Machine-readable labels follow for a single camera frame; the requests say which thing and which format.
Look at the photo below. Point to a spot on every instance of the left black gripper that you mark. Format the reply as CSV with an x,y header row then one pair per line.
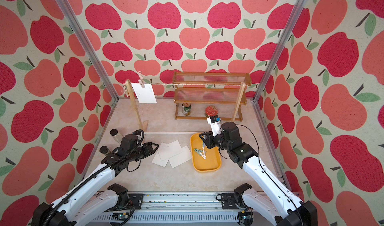
x,y
150,149

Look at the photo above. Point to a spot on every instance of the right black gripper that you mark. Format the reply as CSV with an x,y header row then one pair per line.
x,y
209,140

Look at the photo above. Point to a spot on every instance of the white clothespin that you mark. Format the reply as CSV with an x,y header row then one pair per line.
x,y
203,153

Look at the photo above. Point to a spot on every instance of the white postcard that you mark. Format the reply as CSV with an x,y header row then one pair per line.
x,y
158,161
167,151
181,158
145,94

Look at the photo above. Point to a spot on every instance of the teal clothespin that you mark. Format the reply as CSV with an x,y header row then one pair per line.
x,y
198,151

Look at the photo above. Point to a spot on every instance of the pink clothespin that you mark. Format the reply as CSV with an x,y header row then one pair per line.
x,y
141,79

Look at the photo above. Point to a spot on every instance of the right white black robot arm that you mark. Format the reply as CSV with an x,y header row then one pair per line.
x,y
281,207

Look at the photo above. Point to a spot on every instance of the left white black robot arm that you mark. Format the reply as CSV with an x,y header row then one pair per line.
x,y
78,208

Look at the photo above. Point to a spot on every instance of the clear glass jar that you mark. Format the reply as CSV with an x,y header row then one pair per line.
x,y
116,135

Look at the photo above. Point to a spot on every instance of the yellow plastic tray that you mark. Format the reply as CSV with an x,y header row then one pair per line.
x,y
213,159

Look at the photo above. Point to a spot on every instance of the dark spice jar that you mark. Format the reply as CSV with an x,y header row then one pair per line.
x,y
104,150

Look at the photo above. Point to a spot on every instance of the red round tin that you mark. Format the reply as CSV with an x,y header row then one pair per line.
x,y
210,111

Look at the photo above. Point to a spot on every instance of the green beverage can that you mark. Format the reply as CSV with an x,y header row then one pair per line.
x,y
186,108

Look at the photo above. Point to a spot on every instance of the wooden shelf with ribbed panels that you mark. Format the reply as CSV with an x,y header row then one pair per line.
x,y
225,91

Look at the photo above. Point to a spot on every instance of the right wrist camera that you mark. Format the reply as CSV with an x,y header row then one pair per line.
x,y
216,124

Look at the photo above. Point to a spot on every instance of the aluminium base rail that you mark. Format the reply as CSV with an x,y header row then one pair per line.
x,y
239,208

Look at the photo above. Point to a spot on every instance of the right aluminium corner post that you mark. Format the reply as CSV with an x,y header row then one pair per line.
x,y
285,35

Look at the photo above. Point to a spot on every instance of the aluminium corner post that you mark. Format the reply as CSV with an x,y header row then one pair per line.
x,y
285,35
68,12

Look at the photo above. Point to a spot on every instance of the left aluminium corner post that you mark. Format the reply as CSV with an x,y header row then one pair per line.
x,y
68,12

